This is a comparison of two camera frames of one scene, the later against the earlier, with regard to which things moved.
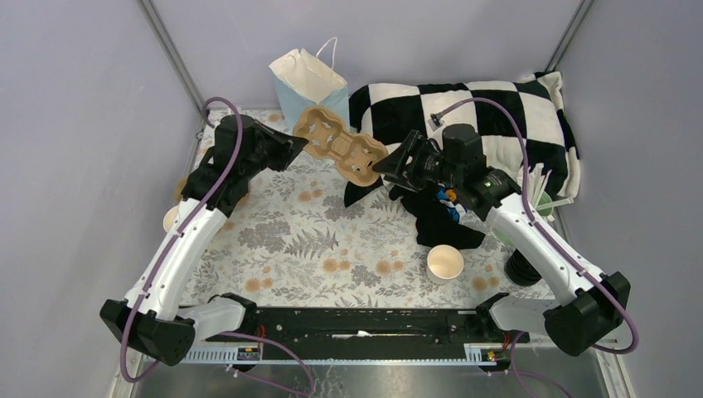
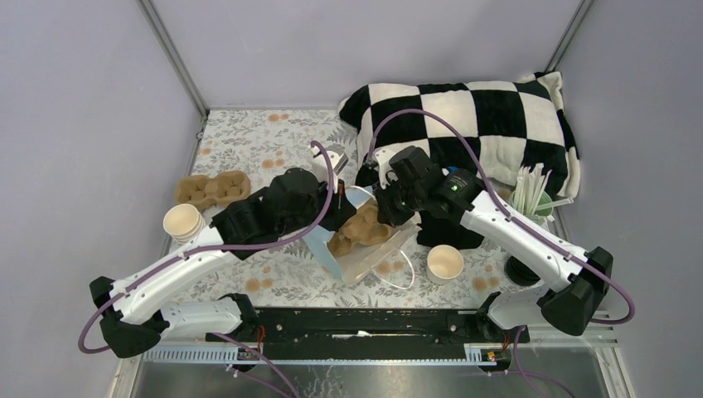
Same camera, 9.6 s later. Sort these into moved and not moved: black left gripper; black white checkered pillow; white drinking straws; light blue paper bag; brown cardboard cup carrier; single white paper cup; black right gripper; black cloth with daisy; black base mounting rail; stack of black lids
Moved: light blue paper bag; black right gripper; black left gripper; brown cardboard cup carrier
Not moved: black base mounting rail; white drinking straws; black white checkered pillow; black cloth with daisy; single white paper cup; stack of black lids
